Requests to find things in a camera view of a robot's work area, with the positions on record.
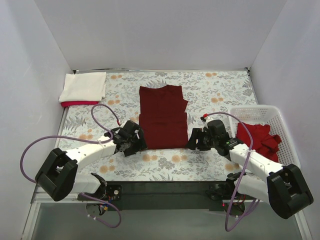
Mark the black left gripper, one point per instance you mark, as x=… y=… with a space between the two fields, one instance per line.
x=137 y=139

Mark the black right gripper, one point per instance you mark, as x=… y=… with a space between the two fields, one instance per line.
x=196 y=139

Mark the dark red t-shirt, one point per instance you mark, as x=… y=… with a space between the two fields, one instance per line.
x=163 y=117

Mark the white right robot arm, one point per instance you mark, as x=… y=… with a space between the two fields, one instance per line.
x=283 y=187

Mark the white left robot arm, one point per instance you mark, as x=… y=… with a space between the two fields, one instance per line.
x=60 y=175

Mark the floral patterned table mat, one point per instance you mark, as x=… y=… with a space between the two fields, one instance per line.
x=205 y=91

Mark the bright red t-shirt in basket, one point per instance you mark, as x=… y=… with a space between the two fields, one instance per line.
x=263 y=142

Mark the white plastic laundry basket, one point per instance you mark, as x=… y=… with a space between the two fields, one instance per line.
x=264 y=115

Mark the folded cream t-shirt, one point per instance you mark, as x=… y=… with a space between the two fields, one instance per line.
x=89 y=87

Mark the folded pink-red t-shirt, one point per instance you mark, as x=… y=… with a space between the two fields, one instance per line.
x=66 y=104

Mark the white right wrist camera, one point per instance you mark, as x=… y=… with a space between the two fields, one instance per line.
x=204 y=118

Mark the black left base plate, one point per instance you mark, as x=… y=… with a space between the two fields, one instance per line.
x=111 y=192

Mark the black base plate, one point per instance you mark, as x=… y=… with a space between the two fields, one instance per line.
x=111 y=192
x=222 y=190

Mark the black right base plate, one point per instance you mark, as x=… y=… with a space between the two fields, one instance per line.
x=222 y=190

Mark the aluminium frame rail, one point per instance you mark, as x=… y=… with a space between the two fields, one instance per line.
x=50 y=220

